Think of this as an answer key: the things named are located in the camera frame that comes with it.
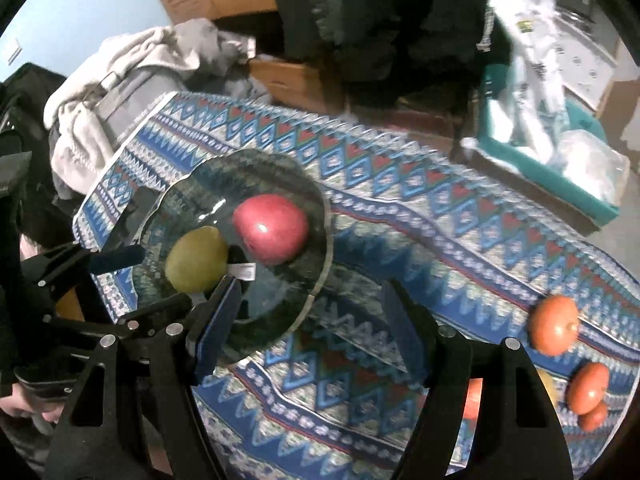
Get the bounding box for teal cardboard box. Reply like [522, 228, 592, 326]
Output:
[470, 60, 626, 226]

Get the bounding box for green pear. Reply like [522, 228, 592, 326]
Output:
[165, 226, 230, 293]

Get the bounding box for person's left hand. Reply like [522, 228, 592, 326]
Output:
[0, 385, 67, 436]

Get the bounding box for white drawstring cord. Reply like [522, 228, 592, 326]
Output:
[476, 7, 497, 53]

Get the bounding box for white printed plastic bag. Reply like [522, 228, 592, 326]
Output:
[472, 0, 573, 166]

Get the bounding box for clear plastic bag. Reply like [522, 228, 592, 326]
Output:
[550, 130, 631, 206]

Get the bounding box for large orange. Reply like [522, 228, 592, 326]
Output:
[529, 295, 581, 357]

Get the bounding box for small orange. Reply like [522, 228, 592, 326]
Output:
[577, 401, 609, 433]

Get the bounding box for pile of grey white clothes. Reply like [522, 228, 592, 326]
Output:
[44, 19, 271, 196]

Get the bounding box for black bag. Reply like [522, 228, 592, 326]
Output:
[0, 62, 71, 161]

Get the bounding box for white printed cardboard box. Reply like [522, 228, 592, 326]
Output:
[552, 0, 621, 111]

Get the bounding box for patterned blue tablecloth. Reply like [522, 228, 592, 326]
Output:
[72, 91, 640, 480]

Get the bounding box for red apple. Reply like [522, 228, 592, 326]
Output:
[232, 194, 310, 266]

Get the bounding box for medium orange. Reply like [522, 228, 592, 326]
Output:
[566, 361, 611, 415]

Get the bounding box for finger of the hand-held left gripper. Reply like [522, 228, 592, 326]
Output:
[22, 242, 148, 291]
[42, 292, 197, 341]

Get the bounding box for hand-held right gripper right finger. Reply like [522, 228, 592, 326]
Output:
[381, 280, 576, 480]

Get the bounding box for dark hanging clothes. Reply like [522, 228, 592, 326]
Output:
[272, 0, 501, 106]

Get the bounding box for bowl of fruit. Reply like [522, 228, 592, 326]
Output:
[137, 149, 335, 366]

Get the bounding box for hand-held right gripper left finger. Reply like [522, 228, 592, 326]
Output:
[45, 276, 244, 480]

